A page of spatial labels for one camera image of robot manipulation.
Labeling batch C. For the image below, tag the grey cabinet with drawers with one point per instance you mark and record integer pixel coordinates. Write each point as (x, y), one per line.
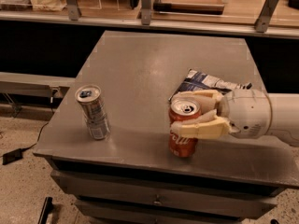
(132, 176)

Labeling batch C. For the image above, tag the black power adapter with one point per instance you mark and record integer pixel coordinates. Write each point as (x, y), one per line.
(12, 156)

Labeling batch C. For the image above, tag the metal shelf bracket left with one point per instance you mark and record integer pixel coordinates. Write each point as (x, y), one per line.
(73, 10)

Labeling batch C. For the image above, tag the blue chip bag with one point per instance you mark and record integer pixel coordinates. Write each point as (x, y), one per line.
(197, 81)

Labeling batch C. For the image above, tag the black object on floor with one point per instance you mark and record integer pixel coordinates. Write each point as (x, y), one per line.
(46, 209)

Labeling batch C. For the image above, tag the metal shelf bracket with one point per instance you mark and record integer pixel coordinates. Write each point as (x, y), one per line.
(145, 12)
(263, 20)
(73, 10)

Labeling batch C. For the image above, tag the metal shelf bracket right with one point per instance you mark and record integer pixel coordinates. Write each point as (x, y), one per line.
(263, 20)

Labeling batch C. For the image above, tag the metal shelf bracket middle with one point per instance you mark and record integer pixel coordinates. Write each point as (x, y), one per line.
(145, 12)

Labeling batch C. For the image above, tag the orange coke can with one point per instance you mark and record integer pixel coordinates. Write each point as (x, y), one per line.
(182, 143)

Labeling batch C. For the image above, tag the silver blue energy drink can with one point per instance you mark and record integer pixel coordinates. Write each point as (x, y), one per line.
(89, 97)

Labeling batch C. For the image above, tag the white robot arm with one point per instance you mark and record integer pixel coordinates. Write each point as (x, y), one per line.
(285, 117)

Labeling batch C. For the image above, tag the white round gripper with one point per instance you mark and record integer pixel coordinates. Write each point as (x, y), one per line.
(249, 112)

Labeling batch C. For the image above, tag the grey side bench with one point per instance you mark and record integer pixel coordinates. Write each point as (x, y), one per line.
(34, 85)

